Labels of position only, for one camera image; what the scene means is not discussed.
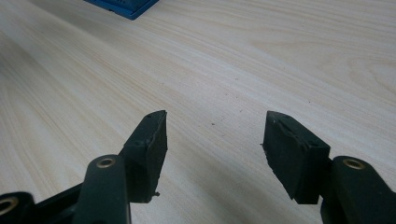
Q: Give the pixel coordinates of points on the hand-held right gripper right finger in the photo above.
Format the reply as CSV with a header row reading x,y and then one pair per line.
x,y
295,155

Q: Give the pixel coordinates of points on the blue plastic file rack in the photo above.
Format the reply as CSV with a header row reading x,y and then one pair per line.
x,y
124,7

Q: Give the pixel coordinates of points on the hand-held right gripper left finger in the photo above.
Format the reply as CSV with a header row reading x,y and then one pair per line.
x,y
146,155

